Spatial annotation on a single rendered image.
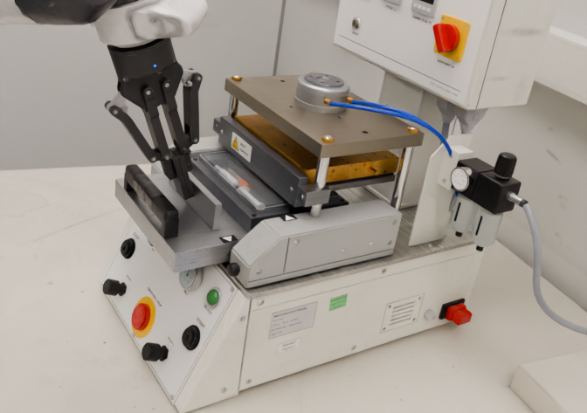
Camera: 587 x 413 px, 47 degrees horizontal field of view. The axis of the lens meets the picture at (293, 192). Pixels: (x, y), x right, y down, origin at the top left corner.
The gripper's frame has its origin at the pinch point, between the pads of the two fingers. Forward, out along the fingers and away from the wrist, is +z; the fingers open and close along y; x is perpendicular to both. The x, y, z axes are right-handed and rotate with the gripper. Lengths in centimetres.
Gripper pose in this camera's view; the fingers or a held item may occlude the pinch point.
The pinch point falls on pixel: (179, 174)
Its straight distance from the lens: 94.0
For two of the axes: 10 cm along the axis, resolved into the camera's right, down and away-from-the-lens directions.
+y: -8.4, 4.2, -3.5
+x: 5.2, 4.4, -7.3
